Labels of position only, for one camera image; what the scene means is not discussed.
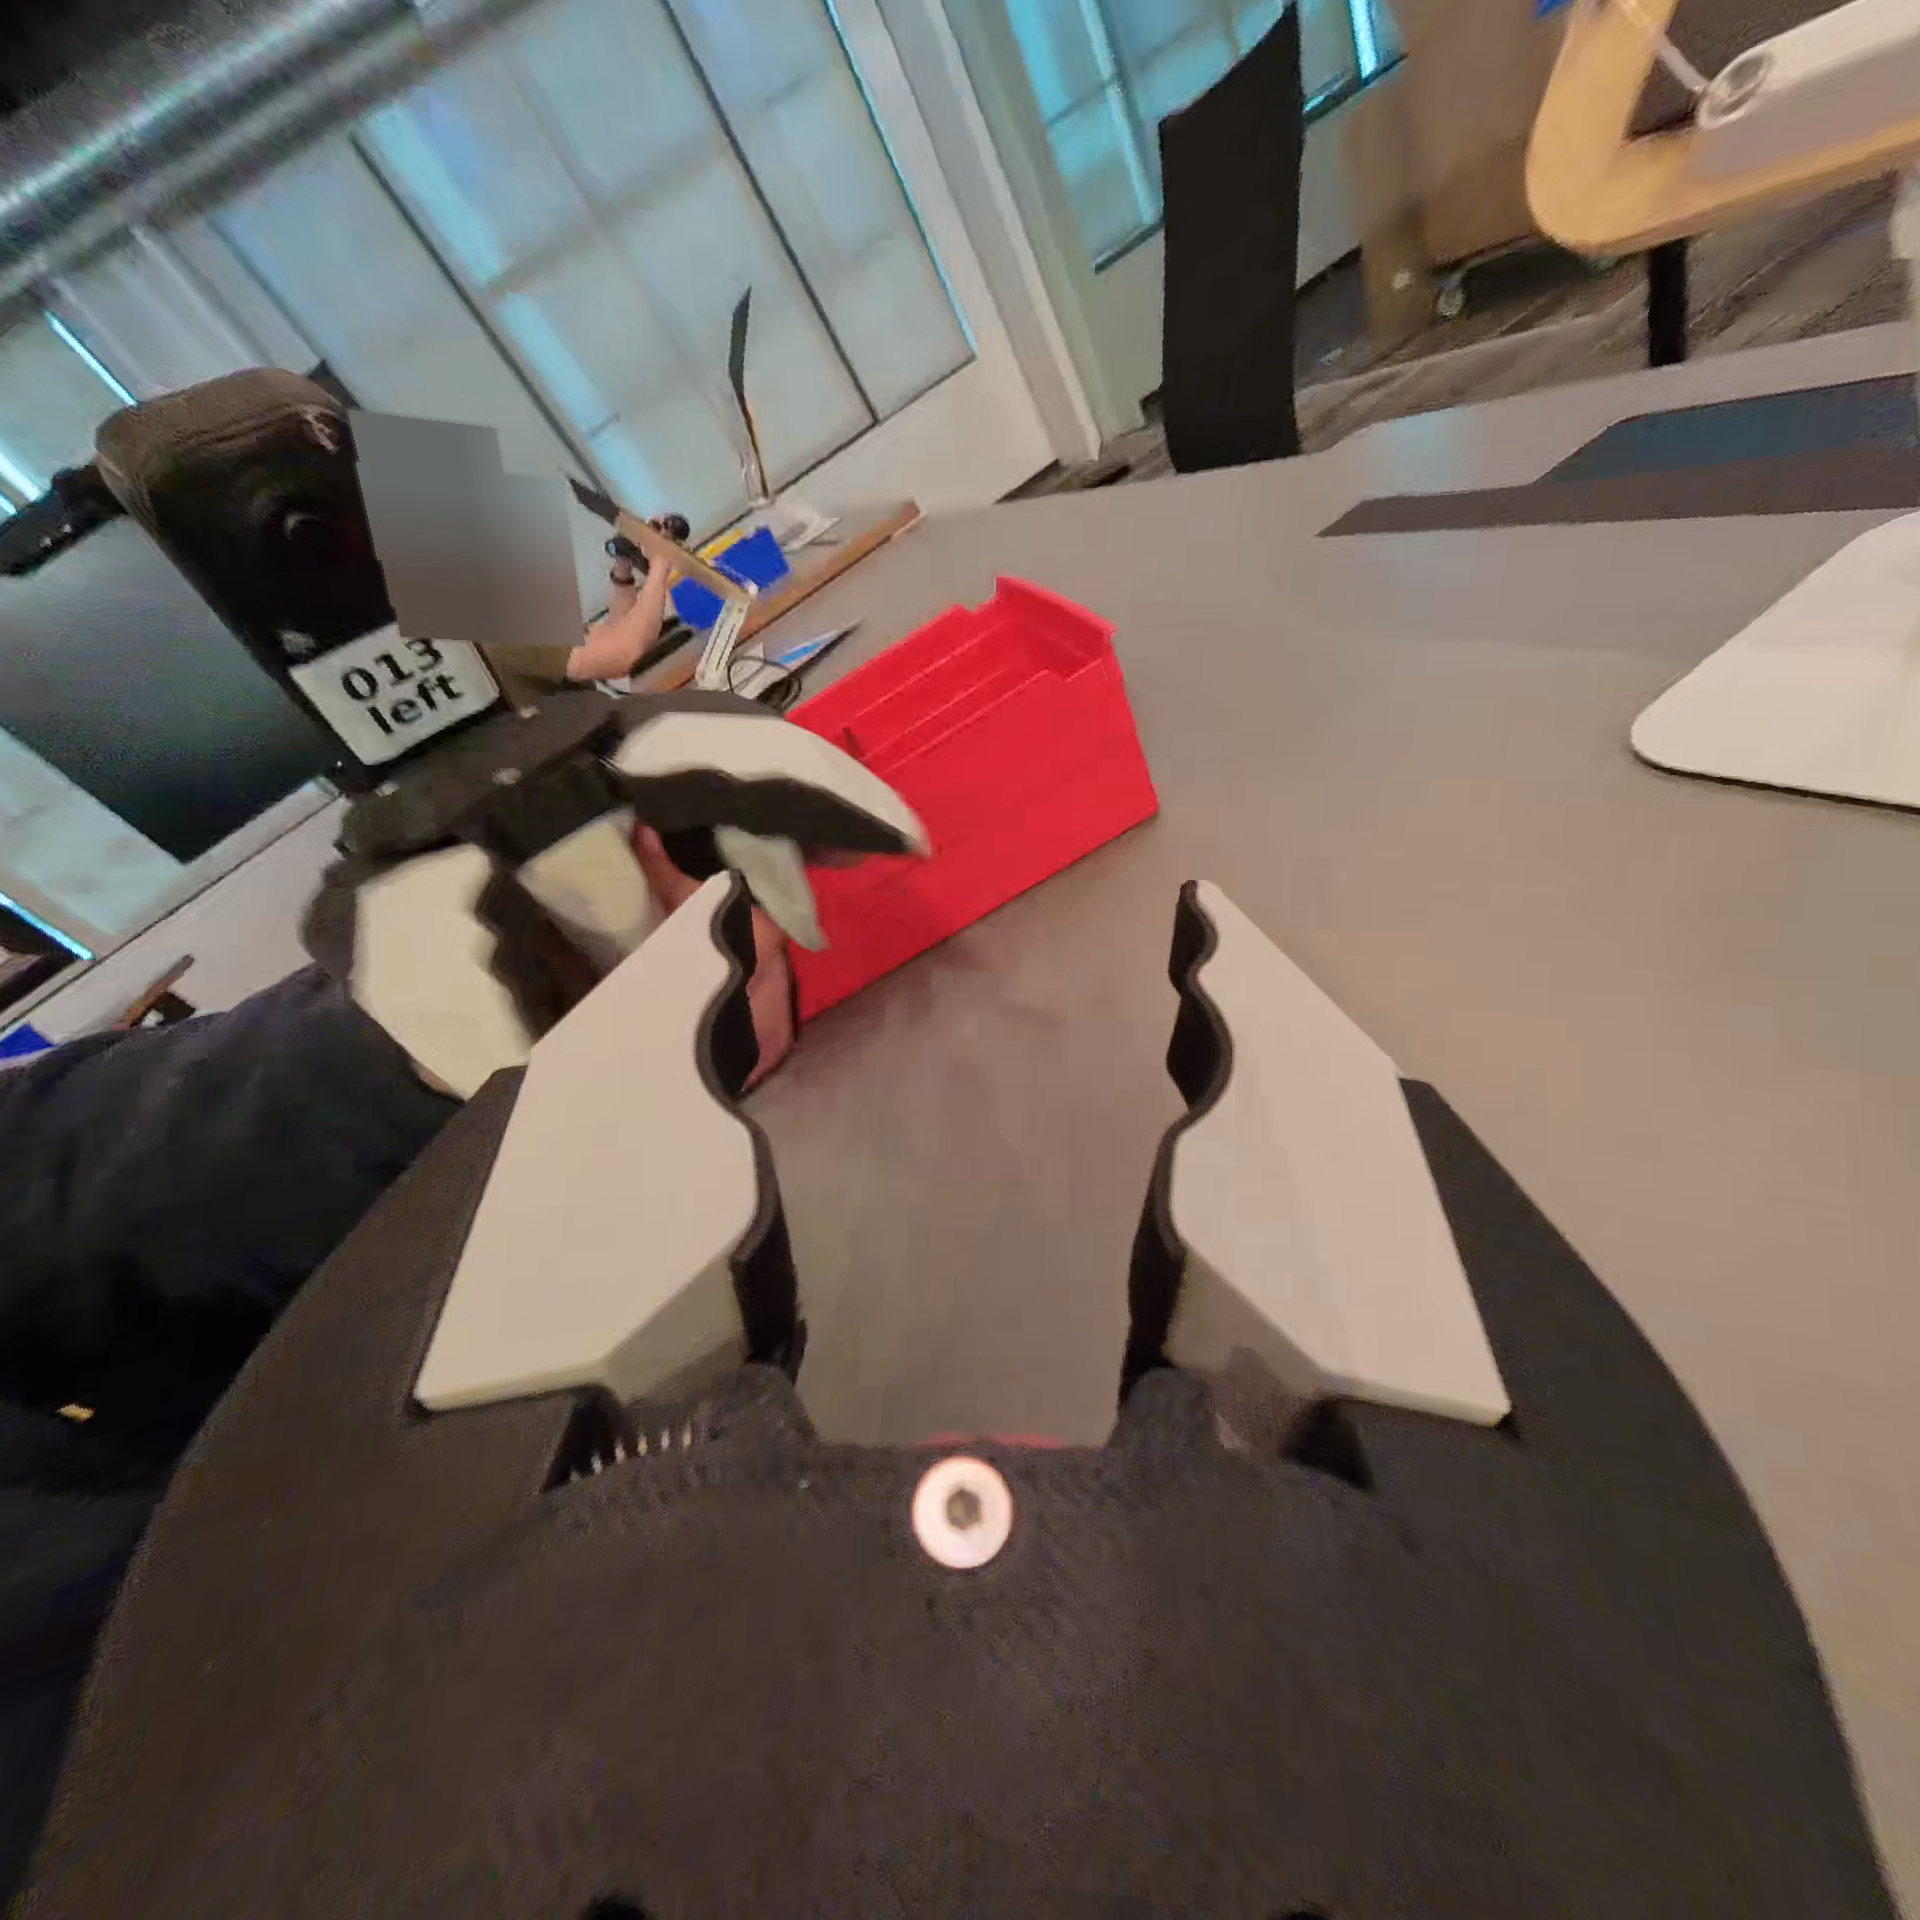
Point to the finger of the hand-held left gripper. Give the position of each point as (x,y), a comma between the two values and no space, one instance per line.
(751,759)
(435,960)

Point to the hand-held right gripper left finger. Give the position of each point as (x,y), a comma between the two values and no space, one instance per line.
(587,1230)

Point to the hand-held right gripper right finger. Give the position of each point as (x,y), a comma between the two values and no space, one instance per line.
(1337,1230)

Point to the red plastic bin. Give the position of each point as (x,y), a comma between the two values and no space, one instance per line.
(1006,767)

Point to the blue box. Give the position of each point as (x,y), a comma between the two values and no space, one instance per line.
(737,573)

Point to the dark monitor screen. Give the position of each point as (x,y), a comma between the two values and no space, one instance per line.
(123,691)

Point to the wooden cart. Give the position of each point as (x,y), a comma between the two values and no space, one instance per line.
(1441,152)

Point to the white tablet stand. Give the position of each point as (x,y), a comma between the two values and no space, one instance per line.
(1605,166)

